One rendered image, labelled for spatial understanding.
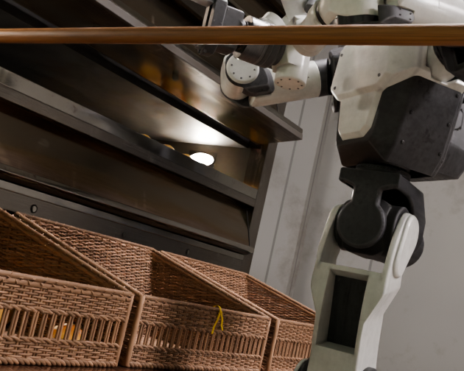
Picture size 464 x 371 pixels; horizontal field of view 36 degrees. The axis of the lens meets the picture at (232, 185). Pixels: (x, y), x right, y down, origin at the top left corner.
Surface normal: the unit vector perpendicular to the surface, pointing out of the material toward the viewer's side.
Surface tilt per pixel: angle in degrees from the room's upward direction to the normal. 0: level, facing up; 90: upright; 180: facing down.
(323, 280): 86
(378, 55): 90
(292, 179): 90
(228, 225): 70
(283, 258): 90
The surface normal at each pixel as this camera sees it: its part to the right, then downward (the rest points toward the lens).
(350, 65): -0.88, -0.26
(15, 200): 0.83, 0.11
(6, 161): 0.86, -0.22
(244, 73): 0.14, -0.24
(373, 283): -0.48, -0.30
